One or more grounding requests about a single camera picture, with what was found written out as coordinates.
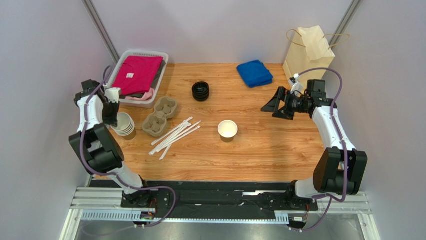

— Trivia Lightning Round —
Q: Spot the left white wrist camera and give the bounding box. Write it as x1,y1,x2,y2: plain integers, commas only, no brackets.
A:
104,87,122,104

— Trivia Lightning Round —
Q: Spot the beige paper bag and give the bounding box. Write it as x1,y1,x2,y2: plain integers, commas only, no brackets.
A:
282,25,351,92

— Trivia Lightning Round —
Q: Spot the single brown paper cup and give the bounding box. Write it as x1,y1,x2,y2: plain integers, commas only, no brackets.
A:
217,120,238,143

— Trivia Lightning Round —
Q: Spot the magenta folded cloth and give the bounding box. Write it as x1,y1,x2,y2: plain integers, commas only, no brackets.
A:
112,55,164,95

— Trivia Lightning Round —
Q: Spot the blue folded cloth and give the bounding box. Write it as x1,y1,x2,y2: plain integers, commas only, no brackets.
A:
236,60,274,88

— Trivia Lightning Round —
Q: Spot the aluminium frame rail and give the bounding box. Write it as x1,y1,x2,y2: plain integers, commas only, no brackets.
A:
60,187,381,240

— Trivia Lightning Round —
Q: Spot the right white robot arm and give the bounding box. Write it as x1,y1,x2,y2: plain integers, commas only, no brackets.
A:
261,79,368,199

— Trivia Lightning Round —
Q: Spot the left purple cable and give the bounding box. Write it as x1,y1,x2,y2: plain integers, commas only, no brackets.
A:
78,65,179,229

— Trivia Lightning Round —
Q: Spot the stack of paper cups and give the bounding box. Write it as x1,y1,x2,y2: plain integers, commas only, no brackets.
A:
112,112,136,140

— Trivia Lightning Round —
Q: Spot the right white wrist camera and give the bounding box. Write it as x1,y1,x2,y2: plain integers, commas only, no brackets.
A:
288,73,303,97

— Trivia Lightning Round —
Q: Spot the white wrapped straw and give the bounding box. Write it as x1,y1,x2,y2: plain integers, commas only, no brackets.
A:
149,118,202,156
159,144,171,161
155,125,200,152
151,116,194,146
149,122,192,156

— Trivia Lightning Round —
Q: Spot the stack of black lids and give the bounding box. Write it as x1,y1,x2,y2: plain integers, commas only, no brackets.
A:
191,81,210,102

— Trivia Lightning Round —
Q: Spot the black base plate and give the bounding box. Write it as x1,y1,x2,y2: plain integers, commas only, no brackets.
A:
120,180,319,221

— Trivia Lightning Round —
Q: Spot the cardboard cup carrier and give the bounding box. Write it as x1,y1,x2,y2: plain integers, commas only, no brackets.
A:
142,96,178,137

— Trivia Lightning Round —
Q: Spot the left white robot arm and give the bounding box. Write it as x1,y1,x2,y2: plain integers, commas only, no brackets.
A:
68,79,153,206

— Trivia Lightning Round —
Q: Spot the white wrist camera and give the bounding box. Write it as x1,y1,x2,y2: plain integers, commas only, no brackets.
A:
288,73,303,97
104,87,122,104

